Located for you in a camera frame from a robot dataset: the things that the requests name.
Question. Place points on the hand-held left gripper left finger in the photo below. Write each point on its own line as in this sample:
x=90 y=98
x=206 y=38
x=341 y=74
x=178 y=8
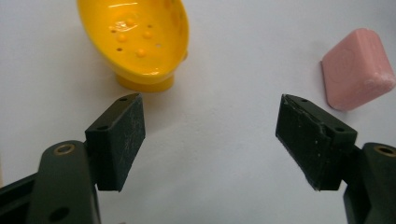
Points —
x=113 y=146

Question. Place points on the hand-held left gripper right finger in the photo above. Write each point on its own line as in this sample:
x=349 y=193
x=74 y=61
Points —
x=314 y=143

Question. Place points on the pink soap bar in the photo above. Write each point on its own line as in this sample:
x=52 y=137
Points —
x=355 y=70

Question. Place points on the yellow plastic soap dish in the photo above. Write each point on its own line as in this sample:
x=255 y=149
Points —
x=140 y=40

